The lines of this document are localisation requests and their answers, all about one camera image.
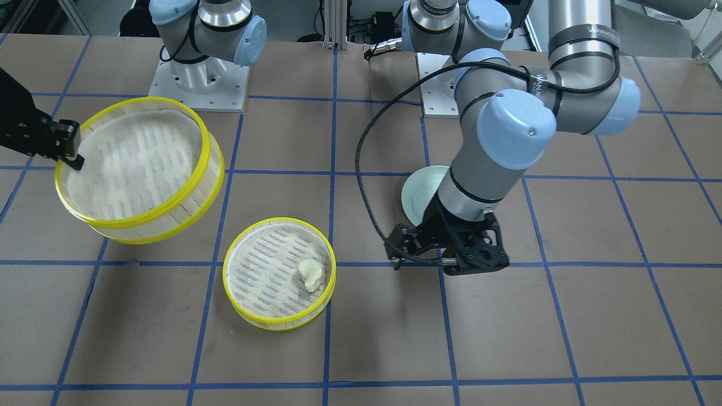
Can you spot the yellow steamer layer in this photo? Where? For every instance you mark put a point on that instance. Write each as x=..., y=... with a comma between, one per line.
x=152, y=168
x=261, y=279

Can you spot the white steamed bun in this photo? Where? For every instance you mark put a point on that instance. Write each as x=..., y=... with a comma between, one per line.
x=311, y=273

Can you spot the light green plate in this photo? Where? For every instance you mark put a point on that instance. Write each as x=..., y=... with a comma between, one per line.
x=419, y=189

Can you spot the aluminium frame post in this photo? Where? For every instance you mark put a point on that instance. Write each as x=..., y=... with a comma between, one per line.
x=335, y=24

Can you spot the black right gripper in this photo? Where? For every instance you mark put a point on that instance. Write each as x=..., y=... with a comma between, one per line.
x=23, y=131

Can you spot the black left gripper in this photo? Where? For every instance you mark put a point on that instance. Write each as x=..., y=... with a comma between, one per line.
x=435, y=222

